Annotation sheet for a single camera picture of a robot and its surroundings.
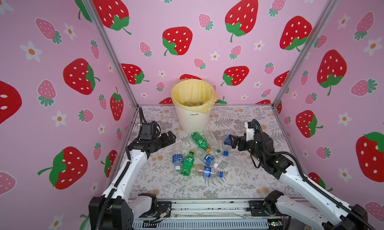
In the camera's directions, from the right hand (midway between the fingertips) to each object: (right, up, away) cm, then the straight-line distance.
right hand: (236, 134), depth 76 cm
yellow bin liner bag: (-23, +25, +28) cm, 44 cm away
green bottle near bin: (-18, -7, +17) cm, 26 cm away
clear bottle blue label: (-32, -14, +10) cm, 36 cm away
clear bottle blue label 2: (-15, -16, +10) cm, 24 cm away
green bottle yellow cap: (-26, -20, +8) cm, 34 cm away
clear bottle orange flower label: (-10, -8, +24) cm, 27 cm away
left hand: (-36, -3, +5) cm, 37 cm away
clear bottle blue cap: (-16, -22, +5) cm, 27 cm away
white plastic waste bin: (-24, +6, +19) cm, 31 cm away
